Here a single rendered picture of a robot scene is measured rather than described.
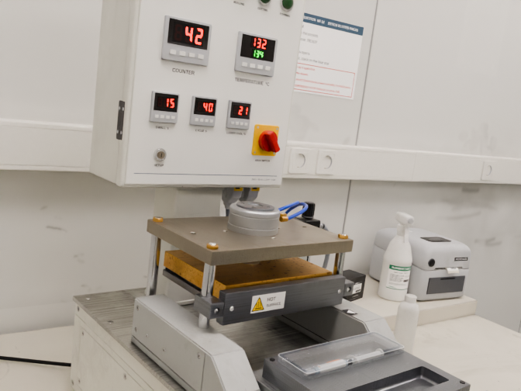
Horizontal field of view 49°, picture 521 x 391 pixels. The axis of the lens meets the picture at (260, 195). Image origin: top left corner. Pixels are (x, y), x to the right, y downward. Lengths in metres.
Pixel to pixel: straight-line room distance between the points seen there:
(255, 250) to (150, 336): 0.20
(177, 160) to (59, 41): 0.47
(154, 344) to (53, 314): 0.60
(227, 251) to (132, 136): 0.25
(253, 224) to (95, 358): 0.36
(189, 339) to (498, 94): 1.79
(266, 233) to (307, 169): 0.75
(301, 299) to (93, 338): 0.37
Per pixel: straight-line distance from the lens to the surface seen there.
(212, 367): 0.72
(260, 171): 1.04
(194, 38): 0.93
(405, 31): 1.90
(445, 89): 2.07
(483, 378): 1.45
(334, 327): 0.94
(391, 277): 1.67
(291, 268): 0.89
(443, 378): 0.79
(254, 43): 1.00
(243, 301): 0.78
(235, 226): 0.86
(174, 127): 0.93
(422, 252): 1.70
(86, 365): 1.06
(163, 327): 0.81
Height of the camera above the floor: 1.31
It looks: 9 degrees down
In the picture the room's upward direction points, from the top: 7 degrees clockwise
